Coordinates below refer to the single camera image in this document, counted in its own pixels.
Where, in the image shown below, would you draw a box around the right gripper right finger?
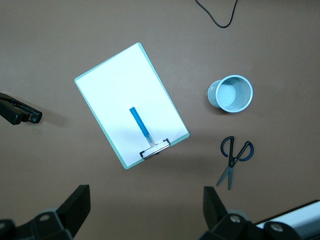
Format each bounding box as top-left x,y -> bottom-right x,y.
197,185 -> 305,240

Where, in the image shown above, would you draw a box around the black blue scissors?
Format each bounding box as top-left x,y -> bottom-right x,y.
215,135 -> 256,191

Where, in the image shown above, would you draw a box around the white paper sheet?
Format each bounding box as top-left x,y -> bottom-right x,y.
75,42 -> 189,168

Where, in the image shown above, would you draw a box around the light blue mesh cup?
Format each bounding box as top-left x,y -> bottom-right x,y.
206,74 -> 254,114

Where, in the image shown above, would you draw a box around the black letter tray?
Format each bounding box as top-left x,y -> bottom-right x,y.
254,199 -> 320,240

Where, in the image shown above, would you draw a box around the mint green clipboard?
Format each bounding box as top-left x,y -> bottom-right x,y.
74,41 -> 191,171

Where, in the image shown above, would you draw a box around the blue marker white cap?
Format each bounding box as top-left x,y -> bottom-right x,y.
128,106 -> 157,147

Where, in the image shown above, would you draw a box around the black stapler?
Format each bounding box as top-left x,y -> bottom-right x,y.
0,92 -> 43,126

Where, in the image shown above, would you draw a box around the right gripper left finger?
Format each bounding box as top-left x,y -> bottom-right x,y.
0,184 -> 91,240

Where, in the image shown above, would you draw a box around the thin black cable loop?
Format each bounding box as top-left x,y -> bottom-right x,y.
194,0 -> 240,29

